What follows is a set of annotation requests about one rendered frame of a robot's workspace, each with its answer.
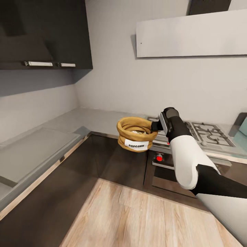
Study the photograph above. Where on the cabinet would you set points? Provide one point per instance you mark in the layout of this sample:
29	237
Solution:
44	35

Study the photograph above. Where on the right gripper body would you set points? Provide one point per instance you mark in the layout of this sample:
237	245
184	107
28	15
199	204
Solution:
156	125

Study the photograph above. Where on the range hood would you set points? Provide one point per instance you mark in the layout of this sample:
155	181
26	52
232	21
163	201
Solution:
209	29

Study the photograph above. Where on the burner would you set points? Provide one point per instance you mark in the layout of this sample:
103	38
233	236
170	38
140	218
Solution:
208	136

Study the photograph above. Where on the popcorn bag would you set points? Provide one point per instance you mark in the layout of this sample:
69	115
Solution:
135	134

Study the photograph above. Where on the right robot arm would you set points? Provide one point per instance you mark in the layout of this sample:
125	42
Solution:
225	198

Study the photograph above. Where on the oven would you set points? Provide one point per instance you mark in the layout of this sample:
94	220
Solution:
160	174

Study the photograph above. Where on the drop in sink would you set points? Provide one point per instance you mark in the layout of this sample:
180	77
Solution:
24	157

